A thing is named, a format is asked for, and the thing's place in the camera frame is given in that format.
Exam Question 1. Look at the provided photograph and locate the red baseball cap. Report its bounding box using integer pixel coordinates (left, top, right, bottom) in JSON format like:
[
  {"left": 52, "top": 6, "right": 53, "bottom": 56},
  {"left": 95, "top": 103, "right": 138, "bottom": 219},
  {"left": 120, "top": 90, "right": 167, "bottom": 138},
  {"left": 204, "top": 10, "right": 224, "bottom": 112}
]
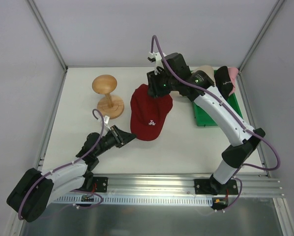
[{"left": 130, "top": 84, "right": 173, "bottom": 141}]

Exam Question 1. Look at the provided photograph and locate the cream beige baseball cap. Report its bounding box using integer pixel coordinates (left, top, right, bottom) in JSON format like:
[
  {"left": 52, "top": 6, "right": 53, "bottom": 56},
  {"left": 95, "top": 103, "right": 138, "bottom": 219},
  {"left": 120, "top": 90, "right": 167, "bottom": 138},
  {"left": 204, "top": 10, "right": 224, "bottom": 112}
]
[{"left": 171, "top": 64, "right": 215, "bottom": 98}]

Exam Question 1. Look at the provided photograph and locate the black baseball cap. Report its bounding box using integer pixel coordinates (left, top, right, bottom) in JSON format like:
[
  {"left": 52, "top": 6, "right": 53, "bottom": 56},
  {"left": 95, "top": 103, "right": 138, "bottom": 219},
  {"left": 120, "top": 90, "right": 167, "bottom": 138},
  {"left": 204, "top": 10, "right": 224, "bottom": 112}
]
[{"left": 214, "top": 66, "right": 235, "bottom": 100}]

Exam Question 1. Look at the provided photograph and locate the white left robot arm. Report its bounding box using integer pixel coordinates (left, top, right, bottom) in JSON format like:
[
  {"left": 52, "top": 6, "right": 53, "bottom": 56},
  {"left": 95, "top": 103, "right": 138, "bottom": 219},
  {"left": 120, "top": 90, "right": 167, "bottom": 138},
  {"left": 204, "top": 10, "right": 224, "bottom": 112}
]
[{"left": 6, "top": 125, "right": 136, "bottom": 222}]

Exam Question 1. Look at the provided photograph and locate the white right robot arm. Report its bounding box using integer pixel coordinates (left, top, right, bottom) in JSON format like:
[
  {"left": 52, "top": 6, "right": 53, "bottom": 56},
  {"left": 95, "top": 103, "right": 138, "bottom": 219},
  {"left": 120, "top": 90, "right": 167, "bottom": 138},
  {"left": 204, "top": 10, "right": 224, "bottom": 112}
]
[{"left": 147, "top": 52, "right": 265, "bottom": 195}]

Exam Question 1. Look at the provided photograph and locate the wooden hat stand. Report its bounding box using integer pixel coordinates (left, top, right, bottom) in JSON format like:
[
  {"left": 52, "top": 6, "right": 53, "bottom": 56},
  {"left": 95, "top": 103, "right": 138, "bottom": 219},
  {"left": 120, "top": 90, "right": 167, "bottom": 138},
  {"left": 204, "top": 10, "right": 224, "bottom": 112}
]
[{"left": 92, "top": 74, "right": 124, "bottom": 119}]

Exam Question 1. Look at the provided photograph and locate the green plastic tray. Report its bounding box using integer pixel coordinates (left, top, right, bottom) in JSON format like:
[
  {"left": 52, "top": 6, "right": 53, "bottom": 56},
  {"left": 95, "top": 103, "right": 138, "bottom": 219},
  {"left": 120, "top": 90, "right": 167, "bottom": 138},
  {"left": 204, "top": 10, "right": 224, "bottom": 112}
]
[{"left": 192, "top": 65, "right": 243, "bottom": 127}]

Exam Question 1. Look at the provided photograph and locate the light pink baseball cap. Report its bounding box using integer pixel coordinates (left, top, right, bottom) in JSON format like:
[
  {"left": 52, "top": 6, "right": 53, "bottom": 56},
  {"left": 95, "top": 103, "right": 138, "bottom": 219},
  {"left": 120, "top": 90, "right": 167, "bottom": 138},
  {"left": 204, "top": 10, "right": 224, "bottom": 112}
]
[{"left": 228, "top": 67, "right": 239, "bottom": 87}]

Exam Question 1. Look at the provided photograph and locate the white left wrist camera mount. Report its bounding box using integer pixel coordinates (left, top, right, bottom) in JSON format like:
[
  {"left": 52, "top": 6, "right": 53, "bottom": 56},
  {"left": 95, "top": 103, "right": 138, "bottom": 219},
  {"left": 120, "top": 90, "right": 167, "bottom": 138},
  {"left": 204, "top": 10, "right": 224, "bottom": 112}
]
[{"left": 103, "top": 115, "right": 111, "bottom": 132}]

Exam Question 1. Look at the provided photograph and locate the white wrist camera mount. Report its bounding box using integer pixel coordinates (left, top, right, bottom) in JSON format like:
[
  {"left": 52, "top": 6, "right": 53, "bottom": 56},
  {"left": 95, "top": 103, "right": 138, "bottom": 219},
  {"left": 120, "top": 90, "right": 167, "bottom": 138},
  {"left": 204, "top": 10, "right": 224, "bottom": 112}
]
[
  {"left": 147, "top": 52, "right": 164, "bottom": 75},
  {"left": 103, "top": 115, "right": 111, "bottom": 132}
]

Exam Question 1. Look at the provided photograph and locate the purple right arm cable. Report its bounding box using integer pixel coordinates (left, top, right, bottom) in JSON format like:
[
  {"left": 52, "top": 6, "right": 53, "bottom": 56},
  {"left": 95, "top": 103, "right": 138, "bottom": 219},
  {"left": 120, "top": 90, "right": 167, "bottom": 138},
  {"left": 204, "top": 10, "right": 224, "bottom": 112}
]
[{"left": 150, "top": 35, "right": 283, "bottom": 214}]

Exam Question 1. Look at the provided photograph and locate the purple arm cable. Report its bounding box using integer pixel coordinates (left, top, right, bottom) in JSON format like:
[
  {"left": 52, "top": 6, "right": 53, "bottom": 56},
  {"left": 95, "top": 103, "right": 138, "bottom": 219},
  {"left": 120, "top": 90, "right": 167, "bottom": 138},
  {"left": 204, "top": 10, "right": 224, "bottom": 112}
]
[
  {"left": 18, "top": 108, "right": 104, "bottom": 221},
  {"left": 150, "top": 35, "right": 283, "bottom": 214}
]

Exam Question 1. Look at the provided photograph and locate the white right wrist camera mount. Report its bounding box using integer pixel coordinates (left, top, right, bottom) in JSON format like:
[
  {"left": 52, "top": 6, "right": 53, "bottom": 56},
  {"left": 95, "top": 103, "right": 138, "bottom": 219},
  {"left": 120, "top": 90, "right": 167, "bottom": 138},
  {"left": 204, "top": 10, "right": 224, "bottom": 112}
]
[{"left": 147, "top": 52, "right": 164, "bottom": 75}]

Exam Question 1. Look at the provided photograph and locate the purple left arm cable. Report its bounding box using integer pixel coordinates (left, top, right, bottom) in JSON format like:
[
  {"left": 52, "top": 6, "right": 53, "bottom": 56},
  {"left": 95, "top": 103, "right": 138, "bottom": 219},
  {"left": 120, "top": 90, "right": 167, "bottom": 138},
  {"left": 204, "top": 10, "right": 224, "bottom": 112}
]
[{"left": 18, "top": 108, "right": 104, "bottom": 221}]

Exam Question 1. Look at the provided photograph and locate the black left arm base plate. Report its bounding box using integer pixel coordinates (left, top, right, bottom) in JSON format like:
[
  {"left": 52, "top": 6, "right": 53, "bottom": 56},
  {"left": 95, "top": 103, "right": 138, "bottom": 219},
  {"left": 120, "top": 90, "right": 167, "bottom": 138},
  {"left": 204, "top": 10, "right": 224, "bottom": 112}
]
[{"left": 80, "top": 176, "right": 109, "bottom": 193}]

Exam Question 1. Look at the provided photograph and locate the white slotted cable duct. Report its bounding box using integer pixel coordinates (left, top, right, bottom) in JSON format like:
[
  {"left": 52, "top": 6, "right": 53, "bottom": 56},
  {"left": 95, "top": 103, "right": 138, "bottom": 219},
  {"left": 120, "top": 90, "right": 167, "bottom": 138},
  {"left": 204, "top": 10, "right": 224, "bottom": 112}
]
[{"left": 54, "top": 194, "right": 213, "bottom": 207}]

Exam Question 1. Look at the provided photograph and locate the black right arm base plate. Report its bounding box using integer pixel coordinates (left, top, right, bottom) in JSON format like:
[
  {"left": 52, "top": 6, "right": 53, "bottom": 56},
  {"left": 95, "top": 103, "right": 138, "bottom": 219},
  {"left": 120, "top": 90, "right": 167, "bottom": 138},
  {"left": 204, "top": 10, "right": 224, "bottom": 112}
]
[{"left": 194, "top": 178, "right": 238, "bottom": 196}]

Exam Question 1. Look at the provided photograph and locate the aluminium mounting rail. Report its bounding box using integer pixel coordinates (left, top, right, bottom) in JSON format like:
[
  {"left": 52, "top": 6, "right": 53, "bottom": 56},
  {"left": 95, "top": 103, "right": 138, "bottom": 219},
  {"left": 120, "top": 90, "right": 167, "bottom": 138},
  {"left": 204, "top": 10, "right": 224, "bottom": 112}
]
[{"left": 94, "top": 174, "right": 287, "bottom": 198}]

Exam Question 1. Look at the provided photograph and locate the right aluminium frame post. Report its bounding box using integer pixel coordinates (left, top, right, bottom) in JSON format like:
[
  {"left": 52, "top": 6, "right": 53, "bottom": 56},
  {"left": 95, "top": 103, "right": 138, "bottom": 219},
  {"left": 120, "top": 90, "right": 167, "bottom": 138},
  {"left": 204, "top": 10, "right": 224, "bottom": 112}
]
[{"left": 237, "top": 0, "right": 287, "bottom": 72}]

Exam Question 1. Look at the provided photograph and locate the aluminium frame post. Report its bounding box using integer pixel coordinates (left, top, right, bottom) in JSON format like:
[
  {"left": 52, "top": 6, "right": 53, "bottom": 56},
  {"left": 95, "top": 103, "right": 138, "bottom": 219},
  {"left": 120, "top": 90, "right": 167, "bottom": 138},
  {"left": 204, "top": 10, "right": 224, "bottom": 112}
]
[
  {"left": 25, "top": 0, "right": 68, "bottom": 72},
  {"left": 237, "top": 0, "right": 287, "bottom": 72}
]

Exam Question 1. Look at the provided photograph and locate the left aluminium frame post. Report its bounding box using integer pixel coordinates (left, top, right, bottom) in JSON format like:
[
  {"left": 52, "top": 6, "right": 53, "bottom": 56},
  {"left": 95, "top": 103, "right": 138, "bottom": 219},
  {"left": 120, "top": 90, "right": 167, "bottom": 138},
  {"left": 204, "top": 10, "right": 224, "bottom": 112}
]
[{"left": 25, "top": 0, "right": 68, "bottom": 72}]

